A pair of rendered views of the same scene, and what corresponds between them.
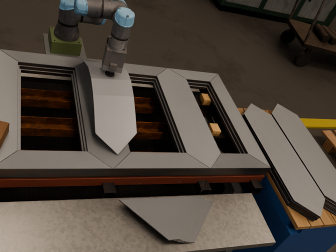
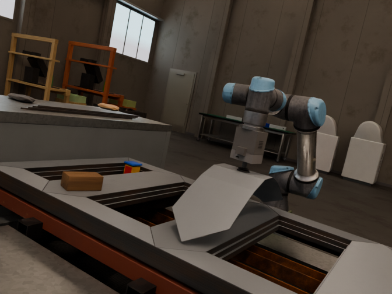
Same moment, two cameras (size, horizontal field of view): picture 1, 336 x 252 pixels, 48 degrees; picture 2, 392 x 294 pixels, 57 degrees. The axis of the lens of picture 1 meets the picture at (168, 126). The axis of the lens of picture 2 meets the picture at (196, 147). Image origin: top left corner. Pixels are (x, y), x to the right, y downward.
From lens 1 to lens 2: 1.19 m
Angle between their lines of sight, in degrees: 64
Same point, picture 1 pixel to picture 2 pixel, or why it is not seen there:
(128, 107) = (237, 198)
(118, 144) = (191, 230)
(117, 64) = (246, 148)
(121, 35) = (252, 102)
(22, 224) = (9, 255)
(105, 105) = (207, 187)
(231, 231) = not seen: outside the picture
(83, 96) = not seen: hidden behind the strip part
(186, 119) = (359, 280)
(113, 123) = (203, 206)
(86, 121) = not seen: hidden behind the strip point
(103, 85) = (222, 172)
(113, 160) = (168, 244)
